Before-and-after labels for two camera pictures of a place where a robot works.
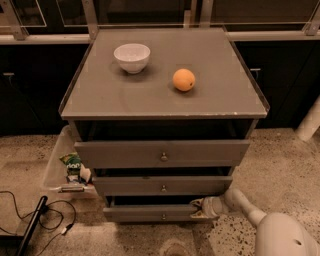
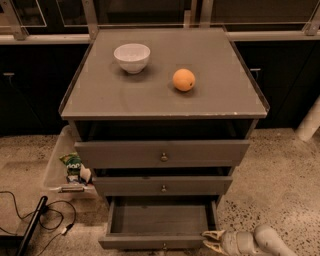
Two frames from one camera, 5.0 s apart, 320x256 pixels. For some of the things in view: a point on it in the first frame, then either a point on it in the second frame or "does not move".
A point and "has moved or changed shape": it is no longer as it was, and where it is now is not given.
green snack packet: [73, 162] does not move
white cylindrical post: [310, 124] does not move
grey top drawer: [162, 154] does not move
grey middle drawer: [163, 186] does not move
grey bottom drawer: [149, 213] has moved or changed shape
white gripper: [211, 207] → [230, 242]
